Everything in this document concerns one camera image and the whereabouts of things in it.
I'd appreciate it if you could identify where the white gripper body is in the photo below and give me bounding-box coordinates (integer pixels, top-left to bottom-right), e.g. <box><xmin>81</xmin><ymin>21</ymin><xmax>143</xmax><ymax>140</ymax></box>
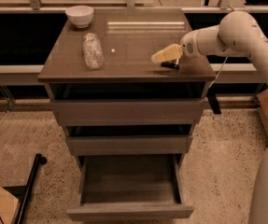
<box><xmin>180</xmin><ymin>31</ymin><xmax>200</xmax><ymax>58</ymax></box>

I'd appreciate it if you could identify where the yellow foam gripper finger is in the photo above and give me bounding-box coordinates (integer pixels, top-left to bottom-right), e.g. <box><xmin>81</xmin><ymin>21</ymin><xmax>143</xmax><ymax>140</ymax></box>
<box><xmin>151</xmin><ymin>44</ymin><xmax>183</xmax><ymax>63</ymax></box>

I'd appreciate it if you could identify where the black rxbar chocolate bar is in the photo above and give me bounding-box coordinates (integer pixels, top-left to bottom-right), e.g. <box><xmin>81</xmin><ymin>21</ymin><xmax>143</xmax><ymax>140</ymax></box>
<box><xmin>161</xmin><ymin>59</ymin><xmax>180</xmax><ymax>70</ymax></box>

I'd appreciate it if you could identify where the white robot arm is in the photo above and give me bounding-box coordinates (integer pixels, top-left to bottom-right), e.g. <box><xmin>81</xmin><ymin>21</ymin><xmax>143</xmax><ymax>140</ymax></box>
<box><xmin>151</xmin><ymin>11</ymin><xmax>268</xmax><ymax>224</ymax></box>

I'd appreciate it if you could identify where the grey drawer cabinet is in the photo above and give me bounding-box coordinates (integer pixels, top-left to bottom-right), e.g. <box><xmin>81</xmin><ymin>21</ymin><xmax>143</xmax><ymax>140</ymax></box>
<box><xmin>37</xmin><ymin>7</ymin><xmax>217</xmax><ymax>173</ymax></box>

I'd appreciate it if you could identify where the grey top drawer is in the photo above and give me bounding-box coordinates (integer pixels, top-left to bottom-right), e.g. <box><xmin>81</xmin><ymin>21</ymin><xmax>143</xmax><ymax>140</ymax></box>
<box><xmin>50</xmin><ymin>99</ymin><xmax>204</xmax><ymax>126</ymax></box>

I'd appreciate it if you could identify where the grey middle drawer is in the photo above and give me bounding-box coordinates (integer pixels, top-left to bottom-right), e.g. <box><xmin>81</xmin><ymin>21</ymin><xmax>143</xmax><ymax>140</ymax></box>
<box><xmin>66</xmin><ymin>134</ymin><xmax>192</xmax><ymax>156</ymax></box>

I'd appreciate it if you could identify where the grey open bottom drawer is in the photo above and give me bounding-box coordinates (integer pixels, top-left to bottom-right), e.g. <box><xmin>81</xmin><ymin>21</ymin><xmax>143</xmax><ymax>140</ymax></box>
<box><xmin>67</xmin><ymin>154</ymin><xmax>193</xmax><ymax>221</ymax></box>

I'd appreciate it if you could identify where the clear plastic bottle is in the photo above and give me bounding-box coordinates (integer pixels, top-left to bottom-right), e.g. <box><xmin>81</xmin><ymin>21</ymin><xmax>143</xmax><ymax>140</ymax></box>
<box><xmin>82</xmin><ymin>33</ymin><xmax>104</xmax><ymax>69</ymax></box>

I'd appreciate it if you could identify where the white ceramic bowl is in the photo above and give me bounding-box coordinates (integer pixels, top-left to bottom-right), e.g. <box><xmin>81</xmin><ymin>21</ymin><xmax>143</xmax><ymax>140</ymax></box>
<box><xmin>65</xmin><ymin>6</ymin><xmax>94</xmax><ymax>28</ymax></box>

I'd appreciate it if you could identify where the black metal stand leg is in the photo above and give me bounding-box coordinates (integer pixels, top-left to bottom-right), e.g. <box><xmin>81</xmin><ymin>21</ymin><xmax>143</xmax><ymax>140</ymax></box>
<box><xmin>5</xmin><ymin>154</ymin><xmax>47</xmax><ymax>224</ymax></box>

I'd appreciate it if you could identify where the white hanging cable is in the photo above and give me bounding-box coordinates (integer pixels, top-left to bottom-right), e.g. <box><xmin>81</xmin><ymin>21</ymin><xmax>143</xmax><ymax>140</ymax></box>
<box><xmin>207</xmin><ymin>55</ymin><xmax>230</xmax><ymax>91</ymax></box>

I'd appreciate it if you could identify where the metal window rail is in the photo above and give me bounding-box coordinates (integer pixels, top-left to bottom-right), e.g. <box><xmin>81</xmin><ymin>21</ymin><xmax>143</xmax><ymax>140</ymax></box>
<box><xmin>0</xmin><ymin>63</ymin><xmax>262</xmax><ymax>86</ymax></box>

